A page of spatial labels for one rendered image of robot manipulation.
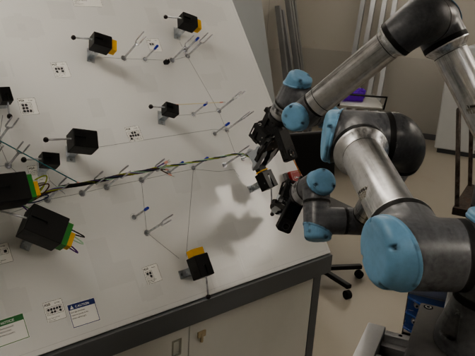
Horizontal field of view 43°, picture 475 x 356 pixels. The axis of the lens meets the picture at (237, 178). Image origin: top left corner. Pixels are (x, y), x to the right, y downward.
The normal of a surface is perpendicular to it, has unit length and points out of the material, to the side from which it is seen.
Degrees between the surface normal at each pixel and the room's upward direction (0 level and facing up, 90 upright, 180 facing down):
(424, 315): 0
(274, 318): 90
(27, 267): 54
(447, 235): 38
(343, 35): 90
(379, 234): 92
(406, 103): 90
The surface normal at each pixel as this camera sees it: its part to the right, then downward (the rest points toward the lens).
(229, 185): 0.58, -0.36
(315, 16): -0.40, 0.23
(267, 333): 0.67, 0.25
